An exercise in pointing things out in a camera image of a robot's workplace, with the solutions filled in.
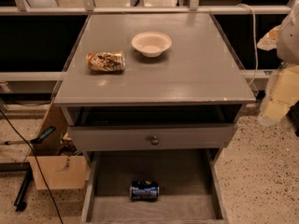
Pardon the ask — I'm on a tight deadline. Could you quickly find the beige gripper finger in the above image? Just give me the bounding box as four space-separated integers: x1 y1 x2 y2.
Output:
257 25 280 51
258 64 299 126

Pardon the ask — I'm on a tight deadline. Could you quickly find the blue pepsi can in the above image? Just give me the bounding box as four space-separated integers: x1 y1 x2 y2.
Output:
130 180 160 201

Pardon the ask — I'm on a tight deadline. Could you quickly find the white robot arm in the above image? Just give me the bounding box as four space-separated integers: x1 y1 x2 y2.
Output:
257 0 299 126

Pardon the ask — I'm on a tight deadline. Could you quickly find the closed grey top drawer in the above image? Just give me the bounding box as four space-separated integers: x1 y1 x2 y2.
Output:
68 124 237 151

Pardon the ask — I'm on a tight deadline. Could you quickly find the grey drawer cabinet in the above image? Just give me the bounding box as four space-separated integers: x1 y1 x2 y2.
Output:
53 12 257 224

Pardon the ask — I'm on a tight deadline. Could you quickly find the open grey middle drawer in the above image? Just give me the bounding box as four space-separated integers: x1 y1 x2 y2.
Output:
81 149 229 224

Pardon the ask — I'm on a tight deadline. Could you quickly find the round metal drawer knob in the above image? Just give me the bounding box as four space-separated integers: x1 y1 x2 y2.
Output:
150 136 159 146

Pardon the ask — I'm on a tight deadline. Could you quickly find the gold crumpled snack can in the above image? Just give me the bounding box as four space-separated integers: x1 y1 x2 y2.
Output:
86 51 125 73

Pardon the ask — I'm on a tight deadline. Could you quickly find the white paper bowl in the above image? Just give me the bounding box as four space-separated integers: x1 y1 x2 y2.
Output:
131 32 172 58

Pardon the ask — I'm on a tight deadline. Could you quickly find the cardboard box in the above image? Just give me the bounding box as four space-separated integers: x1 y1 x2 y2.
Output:
27 156 87 189

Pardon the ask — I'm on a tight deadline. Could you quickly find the black metal stand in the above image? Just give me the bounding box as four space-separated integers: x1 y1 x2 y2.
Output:
0 162 33 212

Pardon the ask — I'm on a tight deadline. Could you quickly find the black handled tool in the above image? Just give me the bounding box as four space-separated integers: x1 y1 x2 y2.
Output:
2 126 56 146

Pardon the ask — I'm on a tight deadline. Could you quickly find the metal railing frame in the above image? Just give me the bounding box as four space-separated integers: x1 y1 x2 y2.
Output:
0 0 299 91

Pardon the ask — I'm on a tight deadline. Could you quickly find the black floor cable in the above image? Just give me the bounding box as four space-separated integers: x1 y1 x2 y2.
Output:
0 108 64 224

